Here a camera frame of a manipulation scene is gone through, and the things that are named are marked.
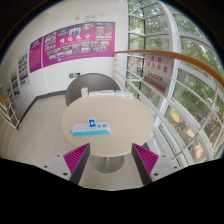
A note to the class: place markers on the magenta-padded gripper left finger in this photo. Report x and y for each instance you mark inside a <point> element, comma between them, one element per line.
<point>77,156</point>

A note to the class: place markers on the large magenta photo poster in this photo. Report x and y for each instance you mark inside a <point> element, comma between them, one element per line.
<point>78,43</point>

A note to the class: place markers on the green exit sign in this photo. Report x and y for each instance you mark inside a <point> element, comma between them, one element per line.
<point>74,75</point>

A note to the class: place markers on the white teal-edged power strip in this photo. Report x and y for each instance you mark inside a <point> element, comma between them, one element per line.
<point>100,128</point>

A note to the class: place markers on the flat white and teal box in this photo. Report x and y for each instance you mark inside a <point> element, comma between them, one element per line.
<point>124,94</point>

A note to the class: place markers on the grey table pedestal base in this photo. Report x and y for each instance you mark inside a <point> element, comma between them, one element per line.
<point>106,164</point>

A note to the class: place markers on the white photo display board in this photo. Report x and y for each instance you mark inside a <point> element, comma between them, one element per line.
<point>15,85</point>
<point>23,68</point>
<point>9,91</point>

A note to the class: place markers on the red-lettered danger sign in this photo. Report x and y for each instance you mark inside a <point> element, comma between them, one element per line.
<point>159,73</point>

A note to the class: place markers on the short white stair railing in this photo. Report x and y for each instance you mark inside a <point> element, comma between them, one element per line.
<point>8,113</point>

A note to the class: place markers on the white railing with orange handrail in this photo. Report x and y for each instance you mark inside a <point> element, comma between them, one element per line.
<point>173,56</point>

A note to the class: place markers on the narrow magenta text poster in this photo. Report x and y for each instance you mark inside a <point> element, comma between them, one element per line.
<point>35,55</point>

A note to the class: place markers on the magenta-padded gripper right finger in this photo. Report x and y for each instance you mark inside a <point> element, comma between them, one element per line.
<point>146,158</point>

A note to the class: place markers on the small upright white box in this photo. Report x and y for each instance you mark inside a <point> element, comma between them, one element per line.
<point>84,92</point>

